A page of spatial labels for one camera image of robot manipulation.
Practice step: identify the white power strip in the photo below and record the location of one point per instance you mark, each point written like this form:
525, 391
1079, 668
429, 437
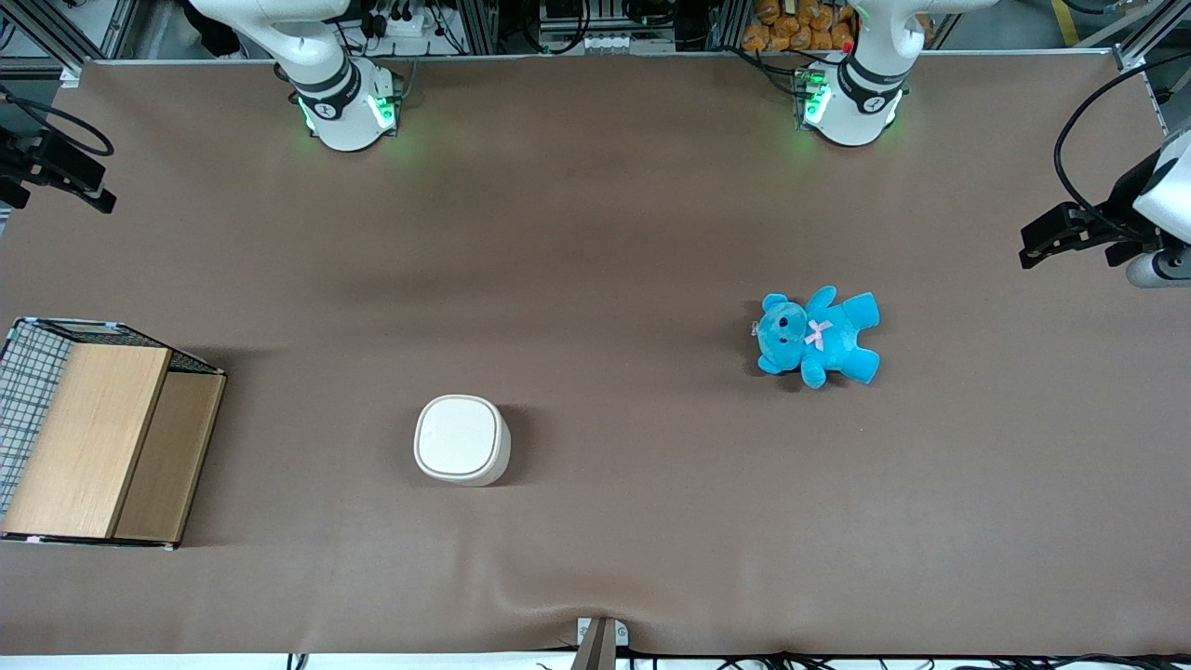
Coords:
402, 23

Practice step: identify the orange plush toys pile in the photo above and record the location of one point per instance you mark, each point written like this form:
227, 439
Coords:
800, 23

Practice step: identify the blue teddy bear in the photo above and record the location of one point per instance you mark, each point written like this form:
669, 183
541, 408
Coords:
828, 340

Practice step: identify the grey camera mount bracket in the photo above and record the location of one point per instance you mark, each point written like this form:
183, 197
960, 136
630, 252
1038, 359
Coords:
600, 642

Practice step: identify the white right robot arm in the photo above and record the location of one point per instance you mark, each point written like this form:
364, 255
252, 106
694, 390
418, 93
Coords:
326, 65

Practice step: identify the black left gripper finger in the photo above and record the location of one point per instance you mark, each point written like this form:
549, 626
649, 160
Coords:
1061, 233

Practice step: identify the brown table cloth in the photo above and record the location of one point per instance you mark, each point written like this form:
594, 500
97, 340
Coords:
595, 279

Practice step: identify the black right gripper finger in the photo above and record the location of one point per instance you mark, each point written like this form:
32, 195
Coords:
74, 172

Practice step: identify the white lidded trash can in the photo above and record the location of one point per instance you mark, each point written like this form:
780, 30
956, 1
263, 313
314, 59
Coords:
461, 439

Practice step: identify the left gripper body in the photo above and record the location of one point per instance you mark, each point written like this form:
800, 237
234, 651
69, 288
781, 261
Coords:
1114, 221

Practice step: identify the aluminium frame profile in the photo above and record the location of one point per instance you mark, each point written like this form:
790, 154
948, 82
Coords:
1149, 37
56, 33

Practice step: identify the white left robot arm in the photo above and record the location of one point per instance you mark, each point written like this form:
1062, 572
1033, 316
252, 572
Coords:
861, 93

